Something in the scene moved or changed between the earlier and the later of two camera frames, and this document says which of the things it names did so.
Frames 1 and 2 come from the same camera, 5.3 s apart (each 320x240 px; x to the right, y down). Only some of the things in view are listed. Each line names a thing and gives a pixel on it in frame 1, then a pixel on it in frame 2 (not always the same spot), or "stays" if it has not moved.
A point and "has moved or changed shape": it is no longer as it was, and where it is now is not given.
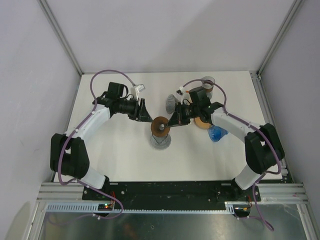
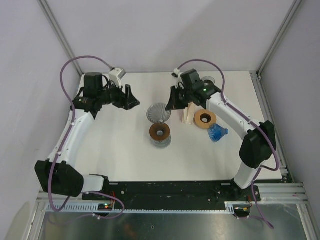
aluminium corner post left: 50,13 stays
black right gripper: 178,118 to 174,104
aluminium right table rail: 268,112 stays
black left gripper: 143,115 to 127,101
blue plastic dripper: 216,133 stays
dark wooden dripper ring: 160,126 has moved or changed shape
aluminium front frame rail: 286,192 stays
